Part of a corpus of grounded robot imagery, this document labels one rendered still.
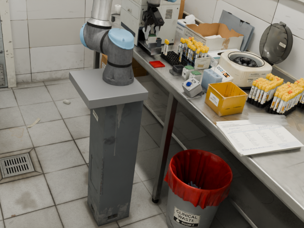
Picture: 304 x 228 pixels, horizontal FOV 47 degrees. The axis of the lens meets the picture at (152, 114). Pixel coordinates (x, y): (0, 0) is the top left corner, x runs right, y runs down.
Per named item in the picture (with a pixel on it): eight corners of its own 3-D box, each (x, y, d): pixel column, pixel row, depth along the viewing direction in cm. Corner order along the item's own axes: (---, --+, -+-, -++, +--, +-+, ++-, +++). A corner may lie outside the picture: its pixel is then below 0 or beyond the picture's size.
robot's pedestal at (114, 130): (98, 226, 207) (106, 99, 160) (87, 202, 221) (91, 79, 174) (129, 216, 216) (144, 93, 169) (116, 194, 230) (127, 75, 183)
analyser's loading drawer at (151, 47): (135, 41, 218) (136, 33, 216) (145, 40, 221) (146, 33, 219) (151, 54, 204) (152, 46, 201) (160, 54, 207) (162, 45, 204)
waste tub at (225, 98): (203, 102, 169) (207, 83, 163) (226, 98, 174) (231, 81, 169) (219, 117, 159) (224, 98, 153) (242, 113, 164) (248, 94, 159)
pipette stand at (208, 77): (197, 87, 181) (201, 69, 176) (208, 85, 184) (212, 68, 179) (209, 96, 174) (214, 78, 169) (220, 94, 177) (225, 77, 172)
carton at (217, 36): (179, 46, 226) (183, 23, 218) (215, 43, 239) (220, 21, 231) (201, 62, 209) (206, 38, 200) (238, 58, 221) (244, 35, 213)
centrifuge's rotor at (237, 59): (224, 64, 196) (226, 52, 192) (247, 64, 201) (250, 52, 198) (238, 77, 184) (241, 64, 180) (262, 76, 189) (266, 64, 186)
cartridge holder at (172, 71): (168, 71, 193) (169, 65, 191) (182, 69, 197) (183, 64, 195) (173, 75, 189) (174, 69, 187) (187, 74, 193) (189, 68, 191)
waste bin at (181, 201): (147, 206, 224) (156, 153, 200) (194, 192, 241) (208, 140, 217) (178, 255, 197) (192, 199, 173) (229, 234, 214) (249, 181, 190)
